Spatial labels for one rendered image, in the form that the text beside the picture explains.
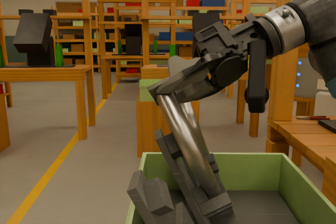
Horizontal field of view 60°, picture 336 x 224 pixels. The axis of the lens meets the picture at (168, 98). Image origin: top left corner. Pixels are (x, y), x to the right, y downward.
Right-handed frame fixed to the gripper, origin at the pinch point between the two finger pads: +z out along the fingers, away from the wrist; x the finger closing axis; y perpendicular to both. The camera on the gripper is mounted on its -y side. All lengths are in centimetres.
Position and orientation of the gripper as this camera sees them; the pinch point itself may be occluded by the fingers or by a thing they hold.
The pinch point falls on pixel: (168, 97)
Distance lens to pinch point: 49.1
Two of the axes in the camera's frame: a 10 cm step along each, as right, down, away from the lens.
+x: -2.6, -4.8, -8.4
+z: -9.0, 4.4, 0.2
